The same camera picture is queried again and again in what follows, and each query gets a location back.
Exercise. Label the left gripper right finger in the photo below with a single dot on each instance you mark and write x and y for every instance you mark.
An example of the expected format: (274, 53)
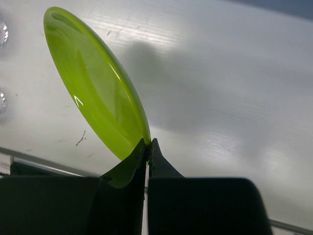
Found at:
(201, 206)

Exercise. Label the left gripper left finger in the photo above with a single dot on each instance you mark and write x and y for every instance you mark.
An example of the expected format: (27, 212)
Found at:
(37, 201)

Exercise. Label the green plastic plate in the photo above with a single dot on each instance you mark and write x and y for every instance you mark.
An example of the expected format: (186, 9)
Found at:
(100, 88)

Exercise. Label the clear glass cup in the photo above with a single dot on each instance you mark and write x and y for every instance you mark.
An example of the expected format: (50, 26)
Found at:
(3, 101)
(4, 34)

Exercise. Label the aluminium frame rail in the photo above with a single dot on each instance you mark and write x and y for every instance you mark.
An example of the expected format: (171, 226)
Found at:
(66, 170)

